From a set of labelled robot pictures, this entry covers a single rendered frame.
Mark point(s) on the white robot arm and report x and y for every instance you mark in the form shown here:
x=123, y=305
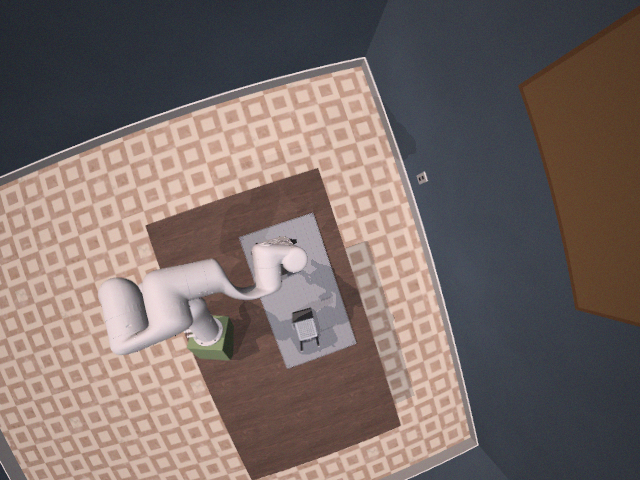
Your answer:
x=170, y=297

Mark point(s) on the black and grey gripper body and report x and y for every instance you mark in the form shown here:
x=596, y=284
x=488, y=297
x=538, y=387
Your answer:
x=273, y=241

